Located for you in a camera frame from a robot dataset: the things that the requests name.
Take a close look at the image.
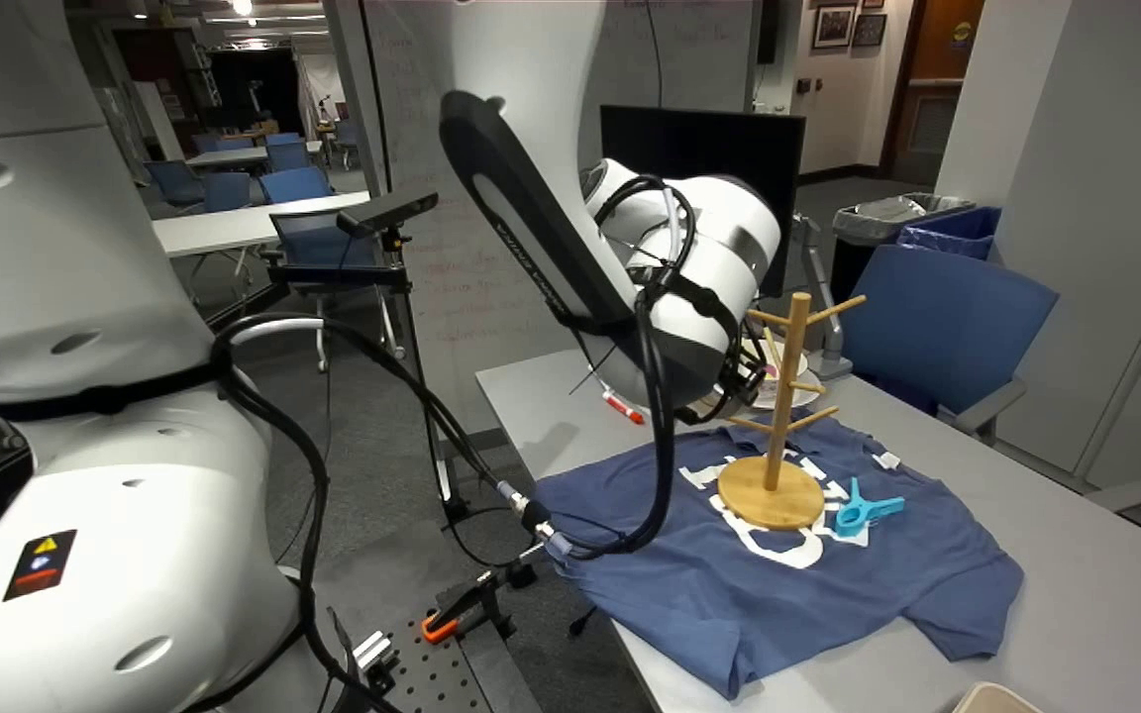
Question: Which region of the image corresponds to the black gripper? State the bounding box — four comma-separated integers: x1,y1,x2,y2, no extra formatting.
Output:
718,320,777,419

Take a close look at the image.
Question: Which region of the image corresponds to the wooden peg hanger stand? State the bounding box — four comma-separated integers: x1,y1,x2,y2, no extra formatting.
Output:
714,284,874,536

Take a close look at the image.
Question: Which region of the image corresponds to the turquoise plastic clip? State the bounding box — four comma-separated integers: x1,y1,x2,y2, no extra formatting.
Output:
819,477,913,542

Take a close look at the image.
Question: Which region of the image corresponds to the gray trash bin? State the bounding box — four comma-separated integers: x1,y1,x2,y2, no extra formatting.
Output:
827,190,949,301

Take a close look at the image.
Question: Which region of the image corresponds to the blue office chair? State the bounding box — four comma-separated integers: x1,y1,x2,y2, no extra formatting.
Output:
838,241,1066,436

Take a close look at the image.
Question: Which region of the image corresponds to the blue printed t-shirt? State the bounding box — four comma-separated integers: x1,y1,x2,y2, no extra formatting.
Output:
526,419,1028,703

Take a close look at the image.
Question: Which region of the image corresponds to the black monitor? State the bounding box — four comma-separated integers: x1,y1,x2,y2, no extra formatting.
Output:
599,103,813,301

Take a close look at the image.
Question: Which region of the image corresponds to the blue recycling bin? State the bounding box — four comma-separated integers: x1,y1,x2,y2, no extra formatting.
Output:
892,201,1008,264

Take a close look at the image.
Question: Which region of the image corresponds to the black tripod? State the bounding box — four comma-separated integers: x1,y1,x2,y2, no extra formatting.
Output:
377,230,473,523

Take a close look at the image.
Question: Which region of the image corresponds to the orange black clamp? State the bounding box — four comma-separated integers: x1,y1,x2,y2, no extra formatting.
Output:
418,564,504,650

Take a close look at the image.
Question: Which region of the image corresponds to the beige cutlery tray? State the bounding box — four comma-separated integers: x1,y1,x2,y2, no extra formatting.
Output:
949,679,1045,713

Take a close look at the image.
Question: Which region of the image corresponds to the white background table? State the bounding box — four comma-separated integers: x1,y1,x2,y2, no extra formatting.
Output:
147,188,377,263

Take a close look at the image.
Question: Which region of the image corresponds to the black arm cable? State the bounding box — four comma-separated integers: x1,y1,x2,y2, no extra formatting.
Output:
512,171,748,564

